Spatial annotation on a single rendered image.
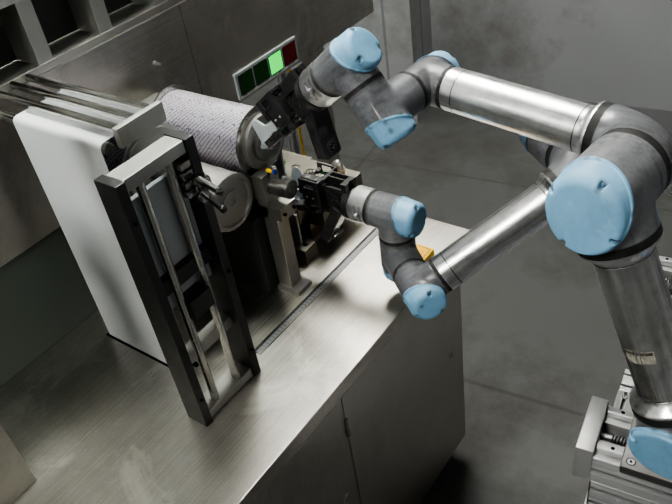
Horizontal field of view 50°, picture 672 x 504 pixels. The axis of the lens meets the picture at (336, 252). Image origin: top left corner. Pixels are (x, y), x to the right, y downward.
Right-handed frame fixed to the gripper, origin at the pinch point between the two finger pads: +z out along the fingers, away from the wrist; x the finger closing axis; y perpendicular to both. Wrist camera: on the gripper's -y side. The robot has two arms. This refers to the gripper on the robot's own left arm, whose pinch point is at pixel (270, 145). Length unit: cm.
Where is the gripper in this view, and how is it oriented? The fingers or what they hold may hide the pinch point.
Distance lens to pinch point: 145.5
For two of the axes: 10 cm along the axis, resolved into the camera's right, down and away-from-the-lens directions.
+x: -5.7, 5.7, -5.9
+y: -6.2, -7.7, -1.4
